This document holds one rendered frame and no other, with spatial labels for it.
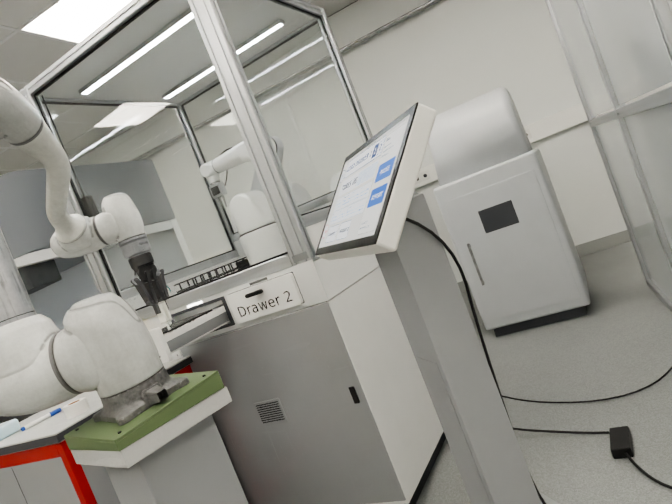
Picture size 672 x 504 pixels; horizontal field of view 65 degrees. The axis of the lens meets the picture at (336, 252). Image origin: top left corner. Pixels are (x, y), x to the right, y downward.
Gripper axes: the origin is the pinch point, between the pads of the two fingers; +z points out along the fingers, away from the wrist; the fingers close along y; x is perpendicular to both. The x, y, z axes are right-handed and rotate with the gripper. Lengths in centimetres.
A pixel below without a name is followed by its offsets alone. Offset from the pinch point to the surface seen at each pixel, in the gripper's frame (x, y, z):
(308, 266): -45, 23, 4
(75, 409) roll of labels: 25.3, -24.2, 17.8
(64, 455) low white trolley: 20.2, -35.8, 27.2
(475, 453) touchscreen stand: -88, -9, 58
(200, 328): -4.7, 8.1, 10.0
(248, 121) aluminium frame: -44, 23, -47
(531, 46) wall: -115, 360, -81
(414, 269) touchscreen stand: -90, -7, 11
